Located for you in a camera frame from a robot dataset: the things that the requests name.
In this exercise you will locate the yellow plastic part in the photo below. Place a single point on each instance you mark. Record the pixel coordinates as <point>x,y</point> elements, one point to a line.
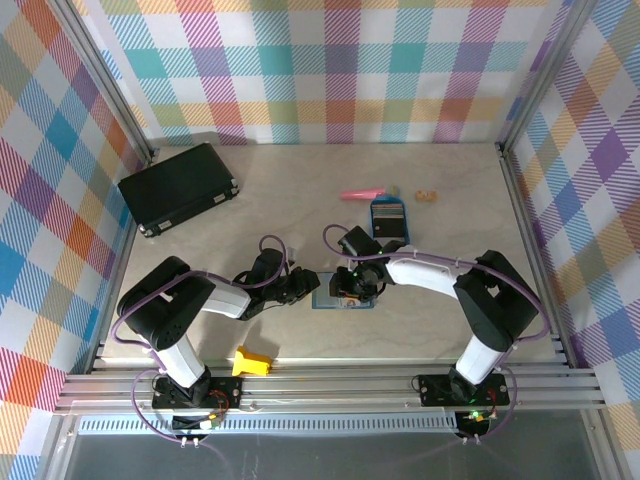
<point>250,362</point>

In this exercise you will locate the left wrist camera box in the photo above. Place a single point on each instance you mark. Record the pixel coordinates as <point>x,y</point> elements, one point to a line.
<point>291,252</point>

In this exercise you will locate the blue card holder wallet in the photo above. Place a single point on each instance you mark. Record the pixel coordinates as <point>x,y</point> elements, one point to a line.
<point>322,300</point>

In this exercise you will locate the aluminium frame post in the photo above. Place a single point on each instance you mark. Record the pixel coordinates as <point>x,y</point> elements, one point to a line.
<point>544,75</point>
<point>106,75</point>

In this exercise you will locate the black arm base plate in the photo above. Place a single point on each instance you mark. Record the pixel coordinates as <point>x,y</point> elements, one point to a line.
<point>230,392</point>
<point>435,390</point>

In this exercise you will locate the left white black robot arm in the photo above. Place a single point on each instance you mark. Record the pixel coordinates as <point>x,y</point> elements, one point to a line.
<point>165,305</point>

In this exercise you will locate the black hard case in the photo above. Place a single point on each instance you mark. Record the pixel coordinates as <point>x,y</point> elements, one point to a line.
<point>180,190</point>

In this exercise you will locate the black credit card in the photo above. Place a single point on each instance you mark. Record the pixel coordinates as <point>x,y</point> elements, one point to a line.
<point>389,229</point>

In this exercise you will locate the pink toy microphone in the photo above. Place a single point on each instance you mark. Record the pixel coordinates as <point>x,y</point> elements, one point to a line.
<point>360,193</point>

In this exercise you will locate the small brown cork piece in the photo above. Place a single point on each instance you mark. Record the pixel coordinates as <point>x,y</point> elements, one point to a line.
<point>426,196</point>

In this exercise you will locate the aluminium table edge rail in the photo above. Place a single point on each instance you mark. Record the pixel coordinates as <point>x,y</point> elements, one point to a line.
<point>325,387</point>

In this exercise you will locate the stack of credit cards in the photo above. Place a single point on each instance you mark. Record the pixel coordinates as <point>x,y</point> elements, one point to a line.
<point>387,210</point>

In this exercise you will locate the blue oval card tray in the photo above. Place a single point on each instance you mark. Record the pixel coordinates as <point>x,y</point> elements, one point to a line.
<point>406,220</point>

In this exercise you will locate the face print credit card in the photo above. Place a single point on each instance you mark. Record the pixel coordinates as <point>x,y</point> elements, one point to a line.
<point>349,302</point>

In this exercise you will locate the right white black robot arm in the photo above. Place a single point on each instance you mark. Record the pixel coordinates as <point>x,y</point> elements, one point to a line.
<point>500,300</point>

